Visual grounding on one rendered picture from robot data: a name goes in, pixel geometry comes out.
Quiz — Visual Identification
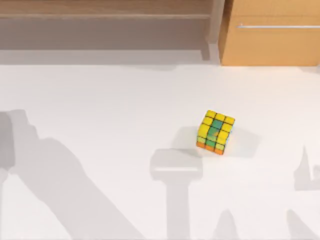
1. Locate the yellow and green puzzle cube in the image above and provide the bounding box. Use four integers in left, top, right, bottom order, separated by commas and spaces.
196, 109, 236, 156

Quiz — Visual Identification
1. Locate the open wooden shelf unit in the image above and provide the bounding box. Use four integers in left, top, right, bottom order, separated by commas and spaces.
0, 0, 227, 62

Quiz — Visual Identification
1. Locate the light wooden cupboard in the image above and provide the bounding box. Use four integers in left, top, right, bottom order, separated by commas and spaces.
218, 0, 320, 67

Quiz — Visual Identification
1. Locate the long metal handle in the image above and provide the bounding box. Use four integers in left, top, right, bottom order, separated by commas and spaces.
237, 23, 320, 30

